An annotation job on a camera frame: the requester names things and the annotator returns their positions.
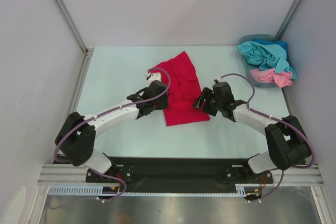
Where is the red t shirt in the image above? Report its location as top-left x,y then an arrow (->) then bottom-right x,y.
154,51 -> 210,126

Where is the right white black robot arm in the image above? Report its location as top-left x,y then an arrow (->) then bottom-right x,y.
193,82 -> 313,183

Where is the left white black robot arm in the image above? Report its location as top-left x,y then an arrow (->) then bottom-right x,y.
55,80 -> 169,182

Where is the grey plastic bin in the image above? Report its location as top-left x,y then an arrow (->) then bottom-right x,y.
237,34 -> 297,88

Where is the light blue t shirt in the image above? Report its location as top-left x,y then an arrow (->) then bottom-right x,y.
237,41 -> 297,79

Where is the pink t shirt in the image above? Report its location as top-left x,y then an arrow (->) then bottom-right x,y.
250,68 -> 293,88

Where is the dark blue t shirt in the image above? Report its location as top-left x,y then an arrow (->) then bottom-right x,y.
253,39 -> 288,52

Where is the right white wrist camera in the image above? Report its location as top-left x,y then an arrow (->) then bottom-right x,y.
214,77 -> 222,84

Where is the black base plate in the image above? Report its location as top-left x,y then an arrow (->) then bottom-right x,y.
85,157 -> 274,194

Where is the left aluminium frame post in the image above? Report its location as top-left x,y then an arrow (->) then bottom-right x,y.
53,0 -> 90,56

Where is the aluminium frame post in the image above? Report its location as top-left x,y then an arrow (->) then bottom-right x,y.
275,0 -> 303,40
53,0 -> 90,56

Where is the right light blue cable duct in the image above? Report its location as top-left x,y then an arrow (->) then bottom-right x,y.
235,184 -> 266,197

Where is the light blue cable duct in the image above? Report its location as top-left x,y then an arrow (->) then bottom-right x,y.
235,184 -> 266,197
49,185 -> 119,196

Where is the left light blue cable duct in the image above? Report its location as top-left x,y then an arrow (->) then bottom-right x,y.
49,185 -> 119,196

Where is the right aluminium frame post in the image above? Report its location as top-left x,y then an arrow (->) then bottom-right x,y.
275,0 -> 303,40

